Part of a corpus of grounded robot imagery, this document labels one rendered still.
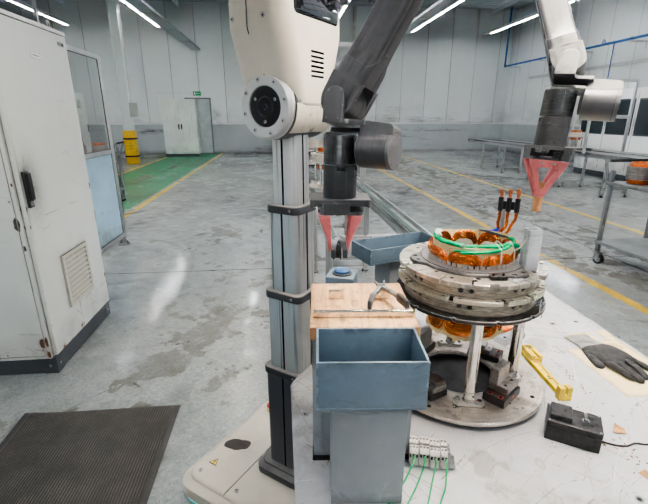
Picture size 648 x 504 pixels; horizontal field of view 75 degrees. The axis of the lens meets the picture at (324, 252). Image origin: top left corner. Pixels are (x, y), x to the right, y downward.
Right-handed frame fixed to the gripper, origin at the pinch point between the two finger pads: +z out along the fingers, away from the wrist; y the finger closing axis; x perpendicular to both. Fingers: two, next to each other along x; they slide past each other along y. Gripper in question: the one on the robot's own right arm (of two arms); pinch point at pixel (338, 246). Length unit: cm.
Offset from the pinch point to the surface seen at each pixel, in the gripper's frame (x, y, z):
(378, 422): -17.8, 5.7, 23.4
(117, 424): 94, -97, 120
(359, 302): 1.9, 4.4, 12.0
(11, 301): 139, -166, 76
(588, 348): 28, 72, 39
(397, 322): -6.6, 10.1, 11.8
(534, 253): 10.0, 41.7, 4.8
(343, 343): -8.6, 0.6, 14.7
